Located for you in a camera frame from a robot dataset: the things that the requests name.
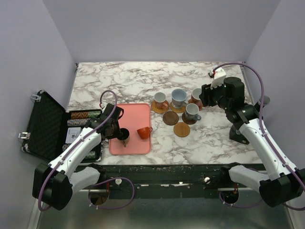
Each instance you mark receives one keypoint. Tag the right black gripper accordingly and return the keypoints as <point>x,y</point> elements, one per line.
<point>205,95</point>

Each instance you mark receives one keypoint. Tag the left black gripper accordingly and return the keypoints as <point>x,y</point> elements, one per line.
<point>116,134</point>

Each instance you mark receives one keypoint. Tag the pink mug white inside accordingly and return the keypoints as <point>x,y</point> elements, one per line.
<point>195,97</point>

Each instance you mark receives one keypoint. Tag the black cup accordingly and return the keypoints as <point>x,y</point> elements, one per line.
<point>124,136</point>

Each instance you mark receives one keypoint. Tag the small white cup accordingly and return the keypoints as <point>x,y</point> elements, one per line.
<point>191,112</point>

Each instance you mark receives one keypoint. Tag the light blue cup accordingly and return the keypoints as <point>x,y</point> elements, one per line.
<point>179,97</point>

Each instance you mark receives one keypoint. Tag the dark wood coaster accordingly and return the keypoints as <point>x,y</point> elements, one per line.
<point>189,121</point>
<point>170,118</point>

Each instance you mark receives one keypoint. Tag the woven rattan coaster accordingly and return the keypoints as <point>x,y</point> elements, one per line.
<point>177,110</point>
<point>160,110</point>

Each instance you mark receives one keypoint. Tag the orange red cup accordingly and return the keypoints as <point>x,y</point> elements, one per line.
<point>144,133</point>

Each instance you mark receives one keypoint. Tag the light wood coaster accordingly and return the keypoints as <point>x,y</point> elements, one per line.
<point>181,129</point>

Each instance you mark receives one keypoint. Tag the white cup brown handle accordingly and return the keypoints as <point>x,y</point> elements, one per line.
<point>160,100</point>

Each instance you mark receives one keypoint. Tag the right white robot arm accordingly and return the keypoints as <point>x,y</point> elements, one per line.
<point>283,180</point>

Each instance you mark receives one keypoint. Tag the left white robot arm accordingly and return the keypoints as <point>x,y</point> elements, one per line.
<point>56,182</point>

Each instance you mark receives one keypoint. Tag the pink plastic tray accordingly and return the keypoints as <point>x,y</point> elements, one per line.
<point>136,116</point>

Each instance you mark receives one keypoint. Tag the black microphone stand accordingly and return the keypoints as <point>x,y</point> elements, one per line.
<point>235,135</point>

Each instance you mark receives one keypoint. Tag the black poker chip case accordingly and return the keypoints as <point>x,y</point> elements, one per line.
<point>48,131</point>

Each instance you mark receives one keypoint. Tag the black grey microphone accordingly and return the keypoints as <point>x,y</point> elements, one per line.
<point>264,100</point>

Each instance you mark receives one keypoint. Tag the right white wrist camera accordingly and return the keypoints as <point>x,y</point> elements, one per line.
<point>218,77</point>

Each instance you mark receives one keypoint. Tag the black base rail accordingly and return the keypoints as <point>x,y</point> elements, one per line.
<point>168,181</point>

